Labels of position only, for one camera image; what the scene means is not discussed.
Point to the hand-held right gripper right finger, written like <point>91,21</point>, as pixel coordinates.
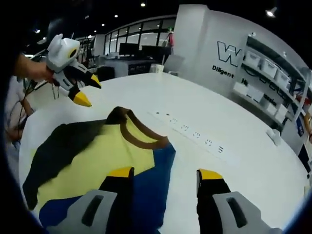
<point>214,204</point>

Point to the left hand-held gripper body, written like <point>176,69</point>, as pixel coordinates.
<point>61,53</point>

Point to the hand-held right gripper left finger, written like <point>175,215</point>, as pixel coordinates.
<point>117,195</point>

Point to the yellow blue colour-block garment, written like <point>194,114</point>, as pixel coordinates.
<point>97,151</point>

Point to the person's left hand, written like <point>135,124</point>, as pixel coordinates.
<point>42,72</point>

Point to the black office chair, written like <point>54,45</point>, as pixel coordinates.
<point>106,74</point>

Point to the dark counter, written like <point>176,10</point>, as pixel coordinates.
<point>134,67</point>

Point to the white table socket strip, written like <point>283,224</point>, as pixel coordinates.
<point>195,134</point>

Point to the white cup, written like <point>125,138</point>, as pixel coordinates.
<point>160,68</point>

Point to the white crumpled cloth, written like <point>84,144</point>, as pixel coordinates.
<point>274,137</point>

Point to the group of ceiling spot lights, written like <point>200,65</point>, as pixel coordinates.
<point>142,4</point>

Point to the grey chair back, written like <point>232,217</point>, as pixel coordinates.
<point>175,63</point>

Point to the pink hanging cloth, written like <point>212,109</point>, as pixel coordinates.
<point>171,39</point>

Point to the grey metal storage shelf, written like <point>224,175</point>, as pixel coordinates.
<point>302,97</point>

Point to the group of white storage boxes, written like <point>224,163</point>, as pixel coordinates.
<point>268,67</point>

